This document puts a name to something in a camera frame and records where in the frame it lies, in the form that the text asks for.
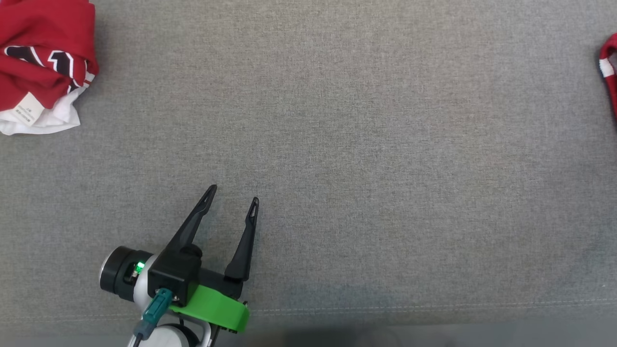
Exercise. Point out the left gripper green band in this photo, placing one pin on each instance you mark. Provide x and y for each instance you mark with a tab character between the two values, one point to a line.
217	306

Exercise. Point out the red white jersey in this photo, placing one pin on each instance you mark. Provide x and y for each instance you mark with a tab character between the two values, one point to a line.
43	29

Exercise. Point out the red shorts white stripe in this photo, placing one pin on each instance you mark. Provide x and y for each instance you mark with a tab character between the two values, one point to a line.
611	86

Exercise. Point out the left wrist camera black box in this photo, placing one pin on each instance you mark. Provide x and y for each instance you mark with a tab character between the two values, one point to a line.
173	277

